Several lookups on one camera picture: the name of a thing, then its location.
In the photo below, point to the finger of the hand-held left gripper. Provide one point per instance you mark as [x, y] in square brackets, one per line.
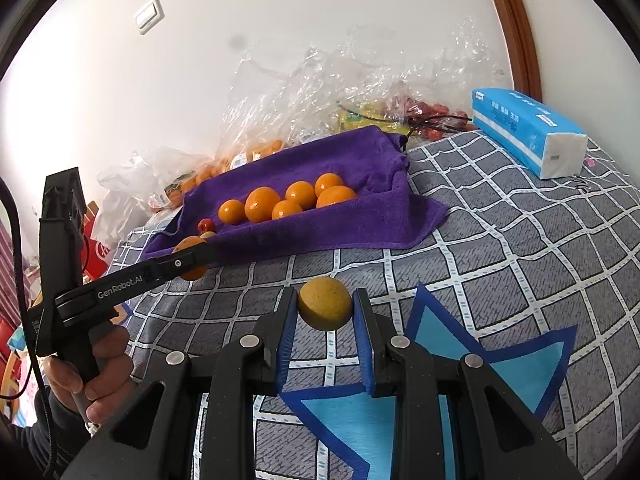
[176, 262]

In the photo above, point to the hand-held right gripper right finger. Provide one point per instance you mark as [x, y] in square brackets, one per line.
[362, 340]

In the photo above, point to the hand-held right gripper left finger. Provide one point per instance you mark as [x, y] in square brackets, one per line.
[287, 340]

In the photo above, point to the small orange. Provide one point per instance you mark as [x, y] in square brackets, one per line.
[190, 245]
[286, 211]
[337, 197]
[328, 182]
[231, 211]
[262, 204]
[300, 193]

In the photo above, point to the small red tomato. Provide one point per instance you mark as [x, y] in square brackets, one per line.
[205, 224]

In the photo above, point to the yellowish green citrus fruit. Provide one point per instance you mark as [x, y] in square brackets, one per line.
[324, 305]

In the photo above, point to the purple towel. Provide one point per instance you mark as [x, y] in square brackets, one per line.
[350, 230]

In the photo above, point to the person's left forearm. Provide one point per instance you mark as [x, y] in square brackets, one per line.
[45, 435]

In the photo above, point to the person's left hand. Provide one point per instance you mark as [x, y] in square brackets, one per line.
[112, 360]

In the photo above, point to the red paper bag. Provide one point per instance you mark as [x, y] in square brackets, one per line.
[97, 250]

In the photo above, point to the white plastic bag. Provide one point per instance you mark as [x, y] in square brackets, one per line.
[120, 205]

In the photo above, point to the clear bag of oranges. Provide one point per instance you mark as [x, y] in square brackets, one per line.
[262, 149]
[200, 175]

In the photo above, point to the grey checked star blanket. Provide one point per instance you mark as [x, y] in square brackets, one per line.
[500, 240]

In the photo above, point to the crinkled clear plastic wrap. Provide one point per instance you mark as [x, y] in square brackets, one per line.
[310, 95]

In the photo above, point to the yellow green package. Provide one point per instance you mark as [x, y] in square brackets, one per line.
[365, 116]

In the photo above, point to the pile of red cherry tomatoes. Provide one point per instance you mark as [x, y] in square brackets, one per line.
[430, 110]

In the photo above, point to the blue tissue pack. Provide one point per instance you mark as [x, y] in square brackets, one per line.
[515, 120]

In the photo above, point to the white light switch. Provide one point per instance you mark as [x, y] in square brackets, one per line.
[150, 16]

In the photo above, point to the brown wooden door frame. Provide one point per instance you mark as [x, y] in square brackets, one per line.
[515, 25]

